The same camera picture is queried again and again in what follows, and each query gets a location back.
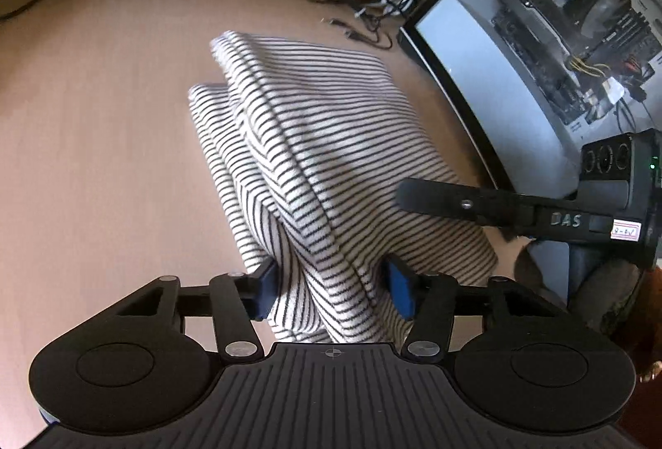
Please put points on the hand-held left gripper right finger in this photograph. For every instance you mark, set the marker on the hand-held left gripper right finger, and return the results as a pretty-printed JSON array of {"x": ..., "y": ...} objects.
[{"x": 398, "y": 288}]

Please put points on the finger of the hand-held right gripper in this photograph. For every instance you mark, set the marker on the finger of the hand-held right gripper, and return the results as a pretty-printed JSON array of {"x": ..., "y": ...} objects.
[{"x": 455, "y": 200}]

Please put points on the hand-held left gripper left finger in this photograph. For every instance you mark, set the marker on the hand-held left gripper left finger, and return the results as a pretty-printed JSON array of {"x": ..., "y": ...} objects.
[{"x": 267, "y": 291}]

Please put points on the beige striped knit garment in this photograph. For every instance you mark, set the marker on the beige striped knit garment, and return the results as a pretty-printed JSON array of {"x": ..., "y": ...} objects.
[{"x": 320, "y": 144}]

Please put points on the white glass-sided computer case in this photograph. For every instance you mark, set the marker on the white glass-sided computer case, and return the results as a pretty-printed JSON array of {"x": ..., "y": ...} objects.
[{"x": 465, "y": 45}]

